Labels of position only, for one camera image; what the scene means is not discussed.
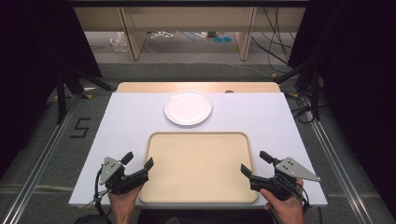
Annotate black floor cable tangle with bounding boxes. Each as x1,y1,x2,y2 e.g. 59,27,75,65
287,92,316,124

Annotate white table board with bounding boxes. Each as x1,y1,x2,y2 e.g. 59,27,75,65
67,91,329,209

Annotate black metal stand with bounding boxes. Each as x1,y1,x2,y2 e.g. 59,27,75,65
55,65,114,125
274,58,322,122

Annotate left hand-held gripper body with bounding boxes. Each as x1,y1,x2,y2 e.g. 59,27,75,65
98,156,150,196

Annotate metal floor rail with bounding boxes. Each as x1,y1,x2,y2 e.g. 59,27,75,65
305,110,376,224
0,94,80,224

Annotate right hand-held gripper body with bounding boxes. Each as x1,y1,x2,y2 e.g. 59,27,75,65
248,156,322,202

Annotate black curtain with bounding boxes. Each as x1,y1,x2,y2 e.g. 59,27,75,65
0,0,104,180
287,0,396,217

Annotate white round plate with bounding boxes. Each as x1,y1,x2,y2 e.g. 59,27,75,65
163,90,213,127

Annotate bundle of black hanging cables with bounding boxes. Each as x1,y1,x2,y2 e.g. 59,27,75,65
250,7,297,74

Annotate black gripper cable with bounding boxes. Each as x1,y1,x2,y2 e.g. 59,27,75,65
298,183,313,216
92,167,114,224

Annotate wooden table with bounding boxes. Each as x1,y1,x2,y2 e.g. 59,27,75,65
115,81,282,94

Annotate clear plastic bag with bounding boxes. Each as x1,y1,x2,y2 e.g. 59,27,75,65
108,30,130,53

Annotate person's right hand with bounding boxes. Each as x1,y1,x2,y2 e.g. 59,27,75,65
259,177,306,224

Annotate person's left hand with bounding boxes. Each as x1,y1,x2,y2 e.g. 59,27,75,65
107,184,145,224

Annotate white coiled cable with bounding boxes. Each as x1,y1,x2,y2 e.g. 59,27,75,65
149,30,176,40

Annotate beige plastic tray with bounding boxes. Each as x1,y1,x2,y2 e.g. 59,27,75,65
138,131,260,204

